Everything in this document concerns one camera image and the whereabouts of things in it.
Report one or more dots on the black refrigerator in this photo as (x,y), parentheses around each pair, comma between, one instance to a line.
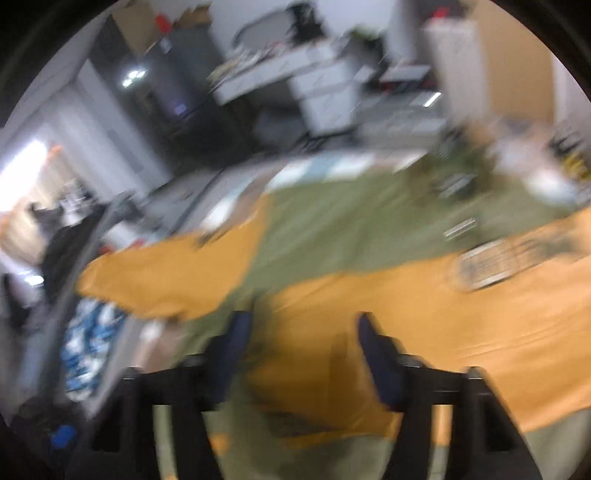
(165,92)

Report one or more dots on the plaid checkered bed sheet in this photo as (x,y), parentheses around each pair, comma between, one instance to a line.
(231,195)

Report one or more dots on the olive green orange jacket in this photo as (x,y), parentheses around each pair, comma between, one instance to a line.
(500,281)

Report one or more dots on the white desk with drawers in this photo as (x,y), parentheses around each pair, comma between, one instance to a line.
(321,79)

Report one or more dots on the wooden door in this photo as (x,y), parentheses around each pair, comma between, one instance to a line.
(519,66)

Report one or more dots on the white narrow cabinet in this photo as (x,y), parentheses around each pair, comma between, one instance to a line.
(455,48)

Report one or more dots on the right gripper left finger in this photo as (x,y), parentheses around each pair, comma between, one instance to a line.
(119,442)

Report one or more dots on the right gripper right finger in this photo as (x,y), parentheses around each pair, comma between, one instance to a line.
(484,442)

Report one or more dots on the blue white patterned cloth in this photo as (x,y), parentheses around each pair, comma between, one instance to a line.
(89,338)

